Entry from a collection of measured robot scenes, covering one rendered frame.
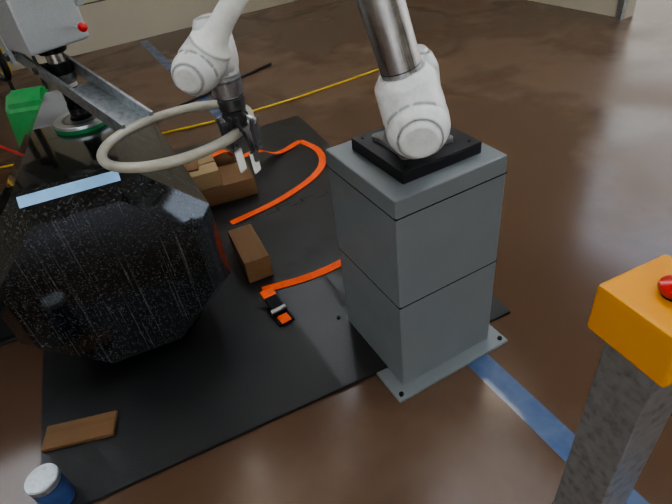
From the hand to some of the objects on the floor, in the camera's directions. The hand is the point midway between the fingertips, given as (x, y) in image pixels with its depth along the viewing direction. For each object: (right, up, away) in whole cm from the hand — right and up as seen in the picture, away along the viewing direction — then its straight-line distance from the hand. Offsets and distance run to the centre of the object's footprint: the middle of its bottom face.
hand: (248, 161), depth 153 cm
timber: (-14, -32, +95) cm, 102 cm away
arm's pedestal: (+59, -59, +51) cm, 98 cm away
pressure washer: (-162, +27, +199) cm, 258 cm away
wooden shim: (-65, -92, +29) cm, 116 cm away
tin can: (-62, -107, +10) cm, 124 cm away
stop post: (+80, -116, -25) cm, 143 cm away
